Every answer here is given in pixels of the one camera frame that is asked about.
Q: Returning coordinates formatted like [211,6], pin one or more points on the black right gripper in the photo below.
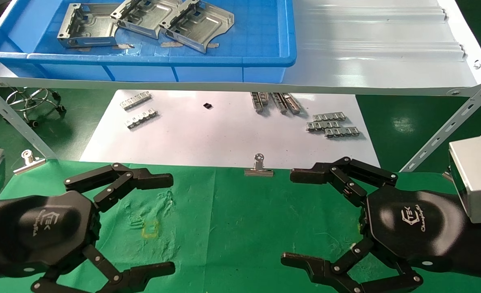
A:
[415,224]

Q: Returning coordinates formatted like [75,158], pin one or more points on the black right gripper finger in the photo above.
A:
[305,175]

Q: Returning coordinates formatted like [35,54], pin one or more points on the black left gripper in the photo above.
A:
[41,228]

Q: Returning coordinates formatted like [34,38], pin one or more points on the silver sheet metal bracket part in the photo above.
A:
[203,26]
[142,18]
[94,28]

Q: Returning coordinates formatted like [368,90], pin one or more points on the silver binder clip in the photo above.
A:
[31,164]
[259,171]

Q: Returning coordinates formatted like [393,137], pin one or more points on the small metal clip strip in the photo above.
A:
[135,101]
[142,119]
[322,126]
[329,117]
[342,132]

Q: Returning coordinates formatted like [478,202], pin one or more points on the green cloth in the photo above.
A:
[232,228]

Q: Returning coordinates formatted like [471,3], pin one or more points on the white sheet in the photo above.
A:
[207,138]

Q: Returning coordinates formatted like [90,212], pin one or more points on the white metal shelf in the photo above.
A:
[366,61]

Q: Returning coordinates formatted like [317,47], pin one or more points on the blue plastic bin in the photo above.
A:
[256,44]

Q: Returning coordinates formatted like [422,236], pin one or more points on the slotted white angle brace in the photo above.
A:
[447,126]
[16,122]

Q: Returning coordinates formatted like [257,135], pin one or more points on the tan tape piece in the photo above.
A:
[170,44]
[123,46]
[82,49]
[213,45]

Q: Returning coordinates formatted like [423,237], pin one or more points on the chrome stool base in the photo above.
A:
[35,99]

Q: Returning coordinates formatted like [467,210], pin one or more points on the short metal rail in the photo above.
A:
[280,103]
[293,104]
[257,102]
[265,97]

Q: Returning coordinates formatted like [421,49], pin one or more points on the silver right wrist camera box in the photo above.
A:
[478,175]

